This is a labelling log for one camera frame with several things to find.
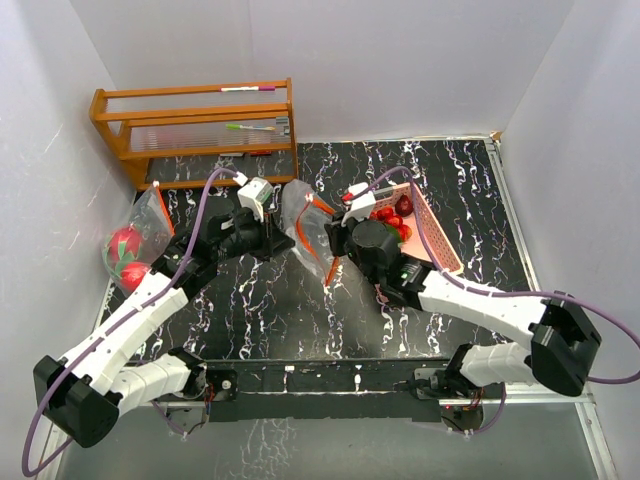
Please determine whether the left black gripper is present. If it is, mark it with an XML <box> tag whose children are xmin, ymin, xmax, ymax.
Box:
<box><xmin>213</xmin><ymin>205</ymin><xmax>295</xmax><ymax>262</ymax></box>

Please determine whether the clear orange zip bag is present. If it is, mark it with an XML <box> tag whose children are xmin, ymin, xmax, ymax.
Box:
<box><xmin>102</xmin><ymin>181</ymin><xmax>175</xmax><ymax>296</ymax></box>

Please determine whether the red apple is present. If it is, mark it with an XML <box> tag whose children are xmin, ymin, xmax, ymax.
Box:
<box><xmin>120</xmin><ymin>261</ymin><xmax>151</xmax><ymax>293</ymax></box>

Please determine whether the red green dragon fruit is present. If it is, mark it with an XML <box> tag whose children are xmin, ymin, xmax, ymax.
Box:
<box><xmin>102</xmin><ymin>225</ymin><xmax>142</xmax><ymax>279</ymax></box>

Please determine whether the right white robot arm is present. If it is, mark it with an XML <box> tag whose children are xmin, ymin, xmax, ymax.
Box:
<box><xmin>324</xmin><ymin>214</ymin><xmax>601</xmax><ymax>397</ymax></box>

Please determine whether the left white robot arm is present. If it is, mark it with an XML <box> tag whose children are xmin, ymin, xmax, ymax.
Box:
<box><xmin>33</xmin><ymin>197</ymin><xmax>295</xmax><ymax>448</ymax></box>

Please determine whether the red strawberry bunch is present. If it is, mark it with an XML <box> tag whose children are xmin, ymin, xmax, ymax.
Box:
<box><xmin>370</xmin><ymin>206</ymin><xmax>412</xmax><ymax>243</ymax></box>

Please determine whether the dark purple fig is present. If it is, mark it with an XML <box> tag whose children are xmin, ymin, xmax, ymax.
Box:
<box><xmin>394</xmin><ymin>195</ymin><xmax>414</xmax><ymax>217</ymax></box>

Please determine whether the pink perforated plastic basket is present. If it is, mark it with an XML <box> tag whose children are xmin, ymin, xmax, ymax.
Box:
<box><xmin>372</xmin><ymin>182</ymin><xmax>464</xmax><ymax>275</ymax></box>

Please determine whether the green yellow toothbrush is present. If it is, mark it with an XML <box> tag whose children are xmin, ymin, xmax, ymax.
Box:
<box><xmin>225</xmin><ymin>124</ymin><xmax>276</xmax><ymax>132</ymax></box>

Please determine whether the wooden shelf rack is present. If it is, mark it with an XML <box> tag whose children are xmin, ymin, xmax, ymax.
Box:
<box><xmin>89</xmin><ymin>78</ymin><xmax>299</xmax><ymax>191</ymax></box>

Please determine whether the pink white marker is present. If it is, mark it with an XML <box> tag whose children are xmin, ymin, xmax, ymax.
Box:
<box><xmin>219</xmin><ymin>85</ymin><xmax>277</xmax><ymax>93</ymax></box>

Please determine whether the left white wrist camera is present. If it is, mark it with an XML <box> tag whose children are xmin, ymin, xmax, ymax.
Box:
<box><xmin>237</xmin><ymin>177</ymin><xmax>274</xmax><ymax>223</ymax></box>

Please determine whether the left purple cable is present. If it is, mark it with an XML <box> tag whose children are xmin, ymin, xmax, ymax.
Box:
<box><xmin>20</xmin><ymin>167</ymin><xmax>246</xmax><ymax>479</ymax></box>

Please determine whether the purple cable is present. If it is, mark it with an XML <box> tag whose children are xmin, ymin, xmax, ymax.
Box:
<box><xmin>367</xmin><ymin>165</ymin><xmax>640</xmax><ymax>386</ymax></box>
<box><xmin>20</xmin><ymin>167</ymin><xmax>246</xmax><ymax>479</ymax></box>

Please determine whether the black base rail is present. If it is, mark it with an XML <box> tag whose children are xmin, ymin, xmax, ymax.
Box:
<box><xmin>149</xmin><ymin>357</ymin><xmax>506</xmax><ymax>424</ymax></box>

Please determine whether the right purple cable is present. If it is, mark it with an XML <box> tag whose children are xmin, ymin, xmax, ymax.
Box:
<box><xmin>367</xmin><ymin>165</ymin><xmax>640</xmax><ymax>386</ymax></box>

